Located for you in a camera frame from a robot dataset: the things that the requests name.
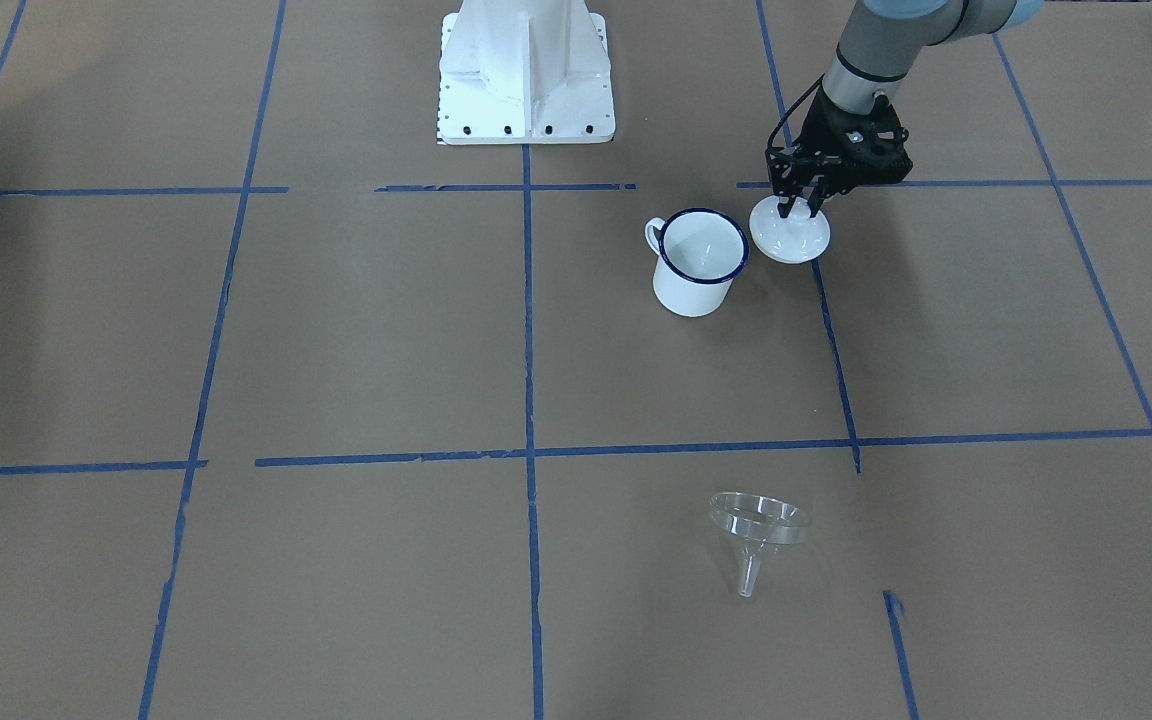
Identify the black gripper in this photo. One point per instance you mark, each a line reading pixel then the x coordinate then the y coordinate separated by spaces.
pixel 818 132

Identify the clear plastic funnel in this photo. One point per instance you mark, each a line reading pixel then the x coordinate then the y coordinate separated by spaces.
pixel 760 526

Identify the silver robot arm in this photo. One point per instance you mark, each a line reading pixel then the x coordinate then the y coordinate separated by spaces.
pixel 882 40

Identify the white enamel cup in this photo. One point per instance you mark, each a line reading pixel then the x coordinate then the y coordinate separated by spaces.
pixel 698 254

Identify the white camera pillar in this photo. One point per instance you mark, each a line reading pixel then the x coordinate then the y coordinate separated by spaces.
pixel 515 72

